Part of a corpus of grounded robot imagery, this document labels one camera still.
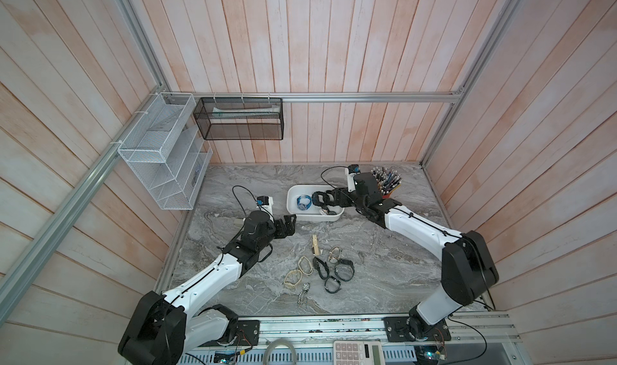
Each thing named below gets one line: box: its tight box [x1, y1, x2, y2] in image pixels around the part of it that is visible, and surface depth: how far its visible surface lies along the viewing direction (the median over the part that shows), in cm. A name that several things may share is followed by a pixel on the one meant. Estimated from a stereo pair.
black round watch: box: [334, 258, 356, 282], surface depth 87 cm
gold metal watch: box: [327, 246, 340, 264], surface depth 92 cm
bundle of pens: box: [370, 166, 402, 195], surface depth 94 cm
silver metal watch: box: [297, 282, 311, 305], surface depth 83 cm
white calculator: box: [332, 340, 386, 365], surface depth 70 cm
